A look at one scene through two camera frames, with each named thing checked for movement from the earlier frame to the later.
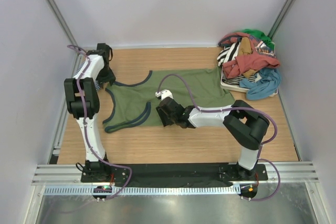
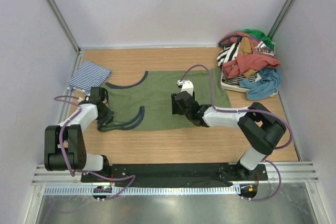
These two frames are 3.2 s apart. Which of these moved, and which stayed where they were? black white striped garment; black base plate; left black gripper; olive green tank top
Moved: left black gripper
Stayed: olive green tank top; black base plate; black white striped garment
